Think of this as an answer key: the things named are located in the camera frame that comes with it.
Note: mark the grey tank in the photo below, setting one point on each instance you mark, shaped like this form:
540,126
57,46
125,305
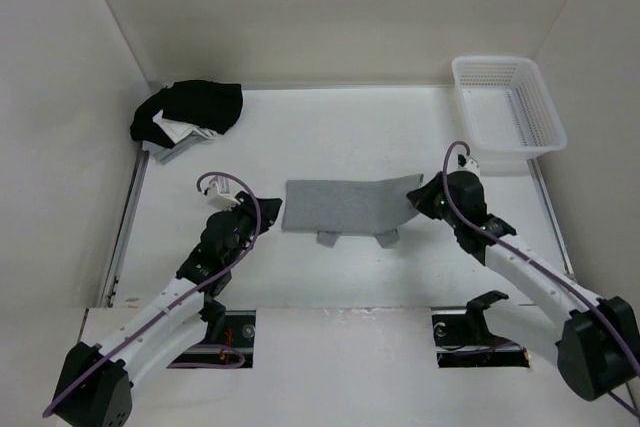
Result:
332,209
164,155

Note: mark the white folded tank top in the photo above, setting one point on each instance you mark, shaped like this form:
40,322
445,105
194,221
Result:
178,131

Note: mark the aluminium table rail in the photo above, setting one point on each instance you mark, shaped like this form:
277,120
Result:
113,268
545,199

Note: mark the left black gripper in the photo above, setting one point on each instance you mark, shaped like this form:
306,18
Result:
269,208

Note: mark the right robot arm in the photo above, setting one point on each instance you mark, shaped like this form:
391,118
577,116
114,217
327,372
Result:
593,341

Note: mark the white plastic basket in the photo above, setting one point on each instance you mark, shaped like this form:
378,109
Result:
505,107

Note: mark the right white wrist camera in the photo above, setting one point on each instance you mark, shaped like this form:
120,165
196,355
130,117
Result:
468,163

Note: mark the left aluminium table rail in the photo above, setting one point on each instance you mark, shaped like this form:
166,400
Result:
113,268

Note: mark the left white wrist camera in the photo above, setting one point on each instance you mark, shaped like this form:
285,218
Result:
218,193

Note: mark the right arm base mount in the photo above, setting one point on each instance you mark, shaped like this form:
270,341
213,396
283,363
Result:
461,342

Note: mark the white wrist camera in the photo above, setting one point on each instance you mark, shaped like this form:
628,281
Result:
468,163
218,193

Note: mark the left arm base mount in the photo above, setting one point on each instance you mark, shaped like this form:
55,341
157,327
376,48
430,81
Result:
228,344

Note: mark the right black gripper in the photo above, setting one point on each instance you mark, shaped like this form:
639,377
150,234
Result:
421,196

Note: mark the right aluminium table rail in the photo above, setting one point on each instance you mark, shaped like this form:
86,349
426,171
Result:
545,199

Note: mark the grey folded tank top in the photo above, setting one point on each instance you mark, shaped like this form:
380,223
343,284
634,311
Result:
164,155

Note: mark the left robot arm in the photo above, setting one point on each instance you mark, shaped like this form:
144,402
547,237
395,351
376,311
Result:
99,383

